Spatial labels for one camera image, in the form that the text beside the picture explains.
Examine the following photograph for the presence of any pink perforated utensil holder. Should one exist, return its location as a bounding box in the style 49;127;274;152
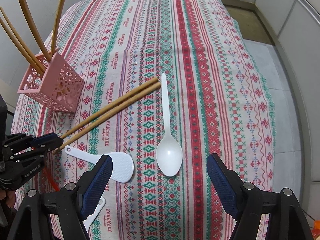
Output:
17;52;85;113

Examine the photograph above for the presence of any wooden chopstick pair upper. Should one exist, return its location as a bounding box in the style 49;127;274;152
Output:
60;77;158;139

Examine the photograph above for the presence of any red plastic spoon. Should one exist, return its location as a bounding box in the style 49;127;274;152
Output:
43;167;60;191

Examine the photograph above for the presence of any wooden chopstick pair lower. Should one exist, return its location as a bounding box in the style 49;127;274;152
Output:
53;82;161;154

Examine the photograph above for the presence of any white rice paddle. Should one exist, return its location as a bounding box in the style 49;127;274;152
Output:
84;197;106;232
64;146;134;183

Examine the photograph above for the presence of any wooden chopstick pair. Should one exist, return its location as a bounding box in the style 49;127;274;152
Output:
60;77;158;139
53;82;161;154

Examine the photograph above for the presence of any patterned striped tablecloth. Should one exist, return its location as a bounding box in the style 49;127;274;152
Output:
11;0;275;239

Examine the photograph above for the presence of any wooden chopstick upright in holder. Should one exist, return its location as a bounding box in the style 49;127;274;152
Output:
50;0;66;56

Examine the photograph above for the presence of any wooden chopstick leaning in holder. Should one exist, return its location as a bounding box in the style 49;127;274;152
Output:
0;18;43;76

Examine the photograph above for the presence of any white plastic spoon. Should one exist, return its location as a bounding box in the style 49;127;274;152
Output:
156;73;183;177

